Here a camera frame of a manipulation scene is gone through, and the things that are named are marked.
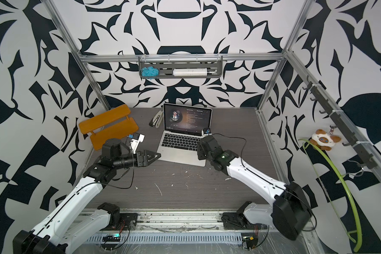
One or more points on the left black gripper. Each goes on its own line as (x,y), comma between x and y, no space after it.
(144,162)

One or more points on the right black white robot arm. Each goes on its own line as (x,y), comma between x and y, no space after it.
(290,210)

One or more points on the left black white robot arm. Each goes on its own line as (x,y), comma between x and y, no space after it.
(54,234)

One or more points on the silver laptop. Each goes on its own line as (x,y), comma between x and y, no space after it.
(183,129)

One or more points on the black silver stapler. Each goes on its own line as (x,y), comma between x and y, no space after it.
(157,119)

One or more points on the orange two-tier stand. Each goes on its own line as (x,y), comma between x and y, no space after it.
(115,123)

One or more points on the teal scrubber ball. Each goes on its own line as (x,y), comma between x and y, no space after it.
(149,72)

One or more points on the left small electronics board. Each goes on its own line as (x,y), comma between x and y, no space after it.
(112,238)

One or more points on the small electronics board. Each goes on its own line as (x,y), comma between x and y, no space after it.
(249,242)
(112,238)

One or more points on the white roll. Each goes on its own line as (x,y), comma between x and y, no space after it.
(197,72)

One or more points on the right small electronics board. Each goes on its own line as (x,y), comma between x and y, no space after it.
(249,242)

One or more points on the brown white plush toy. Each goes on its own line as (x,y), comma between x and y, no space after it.
(324,140)

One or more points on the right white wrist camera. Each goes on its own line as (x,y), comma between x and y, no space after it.
(206,132)

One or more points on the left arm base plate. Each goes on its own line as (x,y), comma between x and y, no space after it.
(127,221)

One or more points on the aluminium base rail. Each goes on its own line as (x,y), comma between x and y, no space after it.
(180,221)

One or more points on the grey wall tray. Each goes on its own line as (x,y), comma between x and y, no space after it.
(166,66)

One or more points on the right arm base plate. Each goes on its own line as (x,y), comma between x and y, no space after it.
(235,221)

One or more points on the grey hook rail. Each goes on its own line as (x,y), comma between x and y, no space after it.
(340,119)

